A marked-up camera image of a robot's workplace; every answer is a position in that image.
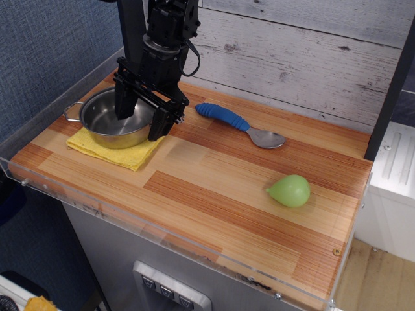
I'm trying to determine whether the white aluminium side block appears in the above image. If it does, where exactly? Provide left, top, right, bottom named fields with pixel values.
left=355, top=122, right=414, bottom=262

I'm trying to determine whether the black left vertical post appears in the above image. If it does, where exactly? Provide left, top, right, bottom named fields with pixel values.
left=117, top=0, right=147, bottom=65

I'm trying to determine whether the folded yellow cloth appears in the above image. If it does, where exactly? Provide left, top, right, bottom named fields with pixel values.
left=66, top=128, right=165, bottom=172

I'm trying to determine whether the clear acrylic guard rail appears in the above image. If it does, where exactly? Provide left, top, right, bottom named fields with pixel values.
left=0, top=48, right=374, bottom=311

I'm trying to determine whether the stainless steel two-handled pan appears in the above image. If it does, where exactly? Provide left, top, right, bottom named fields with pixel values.
left=64, top=87, right=155, bottom=149

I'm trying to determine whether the silver cabinet with button panel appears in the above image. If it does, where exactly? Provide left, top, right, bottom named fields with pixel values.
left=64, top=203, right=297, bottom=310

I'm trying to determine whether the yellow object bottom left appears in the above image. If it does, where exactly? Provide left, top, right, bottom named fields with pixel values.
left=23, top=296, right=58, bottom=311

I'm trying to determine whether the blue-handled metal spoon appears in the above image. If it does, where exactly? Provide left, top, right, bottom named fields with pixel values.
left=195, top=103, right=286, bottom=149

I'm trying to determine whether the black vertical post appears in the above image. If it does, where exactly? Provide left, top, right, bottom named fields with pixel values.
left=117, top=0, right=147, bottom=65
left=364, top=20, right=414, bottom=161

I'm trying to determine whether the green plastic pear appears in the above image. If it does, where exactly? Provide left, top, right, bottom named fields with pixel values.
left=266, top=174, right=311, bottom=208

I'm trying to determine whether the black right vertical post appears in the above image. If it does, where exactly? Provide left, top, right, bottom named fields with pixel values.
left=364, top=20, right=414, bottom=161

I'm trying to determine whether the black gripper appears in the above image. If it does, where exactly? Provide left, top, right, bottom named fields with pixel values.
left=114, top=40, right=190, bottom=141

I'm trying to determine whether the black braided cable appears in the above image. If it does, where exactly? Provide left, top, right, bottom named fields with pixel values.
left=0, top=294, right=20, bottom=311

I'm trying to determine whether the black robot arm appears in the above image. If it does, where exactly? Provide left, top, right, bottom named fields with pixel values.
left=114, top=1, right=200, bottom=141

